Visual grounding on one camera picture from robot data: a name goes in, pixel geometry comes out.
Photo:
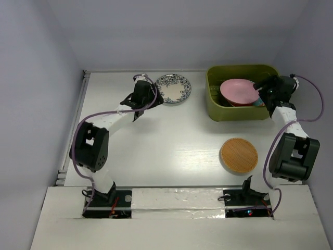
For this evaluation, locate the blue floral white plate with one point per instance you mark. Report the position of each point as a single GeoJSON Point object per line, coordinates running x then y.
{"type": "Point", "coordinates": [174, 88]}

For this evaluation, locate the orange woven round plate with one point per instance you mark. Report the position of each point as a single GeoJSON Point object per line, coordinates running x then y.
{"type": "Point", "coordinates": [239, 155]}

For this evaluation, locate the red teal flower plate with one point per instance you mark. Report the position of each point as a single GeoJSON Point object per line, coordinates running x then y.
{"type": "Point", "coordinates": [248, 102]}

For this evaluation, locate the dark teal glazed plate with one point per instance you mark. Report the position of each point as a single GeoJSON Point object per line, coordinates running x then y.
{"type": "Point", "coordinates": [223, 101]}

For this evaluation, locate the pink plastic plate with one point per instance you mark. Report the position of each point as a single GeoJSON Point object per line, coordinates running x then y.
{"type": "Point", "coordinates": [238, 89]}

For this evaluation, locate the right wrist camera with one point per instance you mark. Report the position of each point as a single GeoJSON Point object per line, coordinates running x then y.
{"type": "Point", "coordinates": [297, 84]}

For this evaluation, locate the aluminium table edge rail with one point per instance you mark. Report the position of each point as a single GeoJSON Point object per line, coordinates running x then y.
{"type": "Point", "coordinates": [64, 164]}

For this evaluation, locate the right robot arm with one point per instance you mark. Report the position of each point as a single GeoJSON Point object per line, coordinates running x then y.
{"type": "Point", "coordinates": [293, 152]}

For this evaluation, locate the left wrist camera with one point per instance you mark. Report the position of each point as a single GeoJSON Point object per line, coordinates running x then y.
{"type": "Point", "coordinates": [139, 77]}

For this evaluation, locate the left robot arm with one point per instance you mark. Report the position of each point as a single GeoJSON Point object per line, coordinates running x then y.
{"type": "Point", "coordinates": [89, 149]}

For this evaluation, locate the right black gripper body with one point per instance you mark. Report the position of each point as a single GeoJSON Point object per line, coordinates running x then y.
{"type": "Point", "coordinates": [269, 90]}

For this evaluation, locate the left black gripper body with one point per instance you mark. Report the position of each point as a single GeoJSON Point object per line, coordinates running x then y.
{"type": "Point", "coordinates": [150, 94]}

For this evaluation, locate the green plastic bin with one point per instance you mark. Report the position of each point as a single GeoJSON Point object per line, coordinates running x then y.
{"type": "Point", "coordinates": [216, 75]}

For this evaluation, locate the silver foil covered bar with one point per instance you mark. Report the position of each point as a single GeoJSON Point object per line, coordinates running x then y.
{"type": "Point", "coordinates": [177, 203]}

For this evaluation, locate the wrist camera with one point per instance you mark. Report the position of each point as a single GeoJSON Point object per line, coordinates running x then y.
{"type": "Point", "coordinates": [297, 84]}
{"type": "Point", "coordinates": [139, 77]}

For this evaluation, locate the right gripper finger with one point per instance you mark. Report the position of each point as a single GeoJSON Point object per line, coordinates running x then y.
{"type": "Point", "coordinates": [265, 98]}
{"type": "Point", "coordinates": [265, 83]}

